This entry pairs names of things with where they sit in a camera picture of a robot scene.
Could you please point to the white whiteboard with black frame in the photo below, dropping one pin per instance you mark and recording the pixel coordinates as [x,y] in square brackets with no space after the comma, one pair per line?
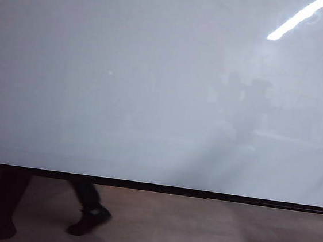
[141,90]

